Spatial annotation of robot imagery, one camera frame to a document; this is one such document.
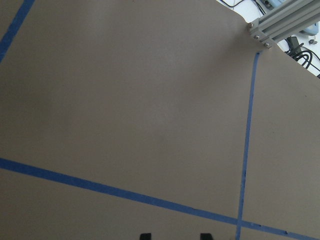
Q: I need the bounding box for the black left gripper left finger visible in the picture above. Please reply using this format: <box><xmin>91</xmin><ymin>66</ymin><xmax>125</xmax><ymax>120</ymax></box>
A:
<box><xmin>139</xmin><ymin>232</ymin><xmax>152</xmax><ymax>240</ymax></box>

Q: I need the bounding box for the brown table mat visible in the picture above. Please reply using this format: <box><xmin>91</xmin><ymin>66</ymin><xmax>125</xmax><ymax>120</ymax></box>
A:
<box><xmin>0</xmin><ymin>0</ymin><xmax>320</xmax><ymax>240</ymax></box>

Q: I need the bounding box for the aluminium frame post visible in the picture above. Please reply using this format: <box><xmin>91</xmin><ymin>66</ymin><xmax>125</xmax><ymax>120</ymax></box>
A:
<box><xmin>248</xmin><ymin>0</ymin><xmax>320</xmax><ymax>49</ymax></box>

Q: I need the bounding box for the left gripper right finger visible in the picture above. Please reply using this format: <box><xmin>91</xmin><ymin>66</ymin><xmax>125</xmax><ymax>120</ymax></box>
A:
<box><xmin>200</xmin><ymin>233</ymin><xmax>213</xmax><ymax>240</ymax></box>

